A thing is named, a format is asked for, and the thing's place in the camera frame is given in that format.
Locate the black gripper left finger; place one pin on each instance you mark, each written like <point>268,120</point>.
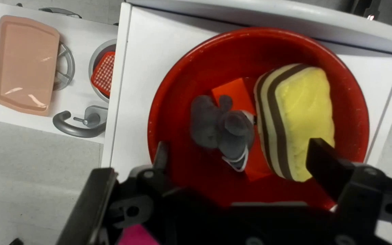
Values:
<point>160,157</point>

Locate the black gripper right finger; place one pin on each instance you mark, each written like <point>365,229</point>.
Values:
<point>326,165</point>

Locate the red-orange plastic bowl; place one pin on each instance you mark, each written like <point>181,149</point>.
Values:
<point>231,50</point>

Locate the white toy sink counter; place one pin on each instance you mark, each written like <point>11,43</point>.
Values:
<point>81,28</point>

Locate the grey plush toy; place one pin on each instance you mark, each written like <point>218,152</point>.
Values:
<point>213,123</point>

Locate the white toy kitchen cabinet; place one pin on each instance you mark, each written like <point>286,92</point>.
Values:
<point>132,91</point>

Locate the grey toy faucet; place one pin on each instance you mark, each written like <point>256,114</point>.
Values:
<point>75,130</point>

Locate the orange flat block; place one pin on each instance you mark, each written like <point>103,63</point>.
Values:
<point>234,93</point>

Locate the orange mesh toy strainer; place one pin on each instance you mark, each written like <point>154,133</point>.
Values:
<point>105,76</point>

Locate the grey toy stove burner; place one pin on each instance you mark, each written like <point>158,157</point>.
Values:
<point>66,69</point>

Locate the pink plastic tray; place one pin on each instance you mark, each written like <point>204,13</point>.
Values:
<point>26,63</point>

